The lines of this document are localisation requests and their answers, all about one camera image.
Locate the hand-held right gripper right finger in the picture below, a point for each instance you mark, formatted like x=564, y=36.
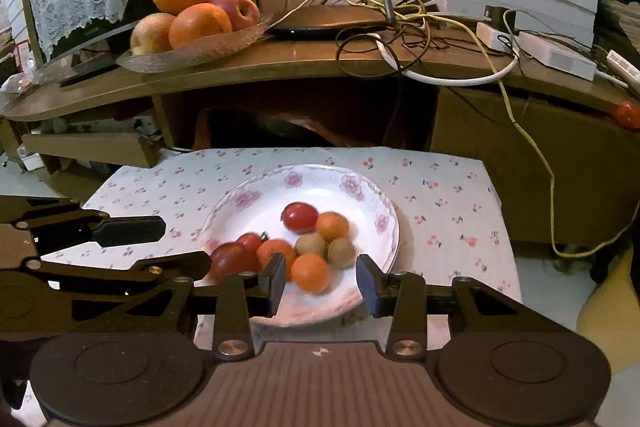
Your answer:
x=366, y=284

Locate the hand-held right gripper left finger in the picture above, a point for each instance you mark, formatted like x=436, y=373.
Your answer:
x=275, y=282

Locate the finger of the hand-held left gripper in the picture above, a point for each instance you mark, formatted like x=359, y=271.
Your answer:
x=130, y=229
x=170, y=264

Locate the small orange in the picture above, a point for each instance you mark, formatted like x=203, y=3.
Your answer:
x=332, y=227
x=310, y=273
x=272, y=249

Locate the brown kiwi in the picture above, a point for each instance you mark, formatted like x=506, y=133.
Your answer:
x=341, y=253
x=310, y=245

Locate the red tomato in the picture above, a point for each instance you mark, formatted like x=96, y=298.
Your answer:
x=248, y=243
x=300, y=217

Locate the dark red apple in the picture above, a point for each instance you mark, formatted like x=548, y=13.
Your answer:
x=231, y=261

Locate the white floral plate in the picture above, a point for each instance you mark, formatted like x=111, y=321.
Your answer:
x=320, y=189

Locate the wooden drawer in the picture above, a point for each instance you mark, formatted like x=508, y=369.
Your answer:
x=85, y=147

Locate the cherry print tablecloth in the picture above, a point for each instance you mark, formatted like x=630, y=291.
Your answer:
x=440, y=217

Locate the white box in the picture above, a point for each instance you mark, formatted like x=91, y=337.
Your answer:
x=31, y=158

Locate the wooden cabinet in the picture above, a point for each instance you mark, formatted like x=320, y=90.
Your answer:
x=500, y=147

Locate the glass fruit bowl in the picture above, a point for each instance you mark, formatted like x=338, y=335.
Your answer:
x=210, y=52

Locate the yellow apple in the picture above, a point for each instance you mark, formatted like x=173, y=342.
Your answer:
x=150, y=34

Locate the yellow trash bin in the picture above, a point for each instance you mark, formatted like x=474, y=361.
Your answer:
x=610, y=322

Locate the small white adapter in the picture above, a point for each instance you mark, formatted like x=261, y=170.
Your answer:
x=492, y=36

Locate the large white power adapter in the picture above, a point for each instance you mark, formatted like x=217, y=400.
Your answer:
x=555, y=57

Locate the black plug adapter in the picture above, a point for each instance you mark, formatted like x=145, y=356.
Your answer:
x=497, y=14

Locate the small orange round object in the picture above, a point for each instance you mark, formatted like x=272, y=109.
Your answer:
x=627, y=114

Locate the white power strip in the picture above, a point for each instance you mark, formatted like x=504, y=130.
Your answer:
x=625, y=67

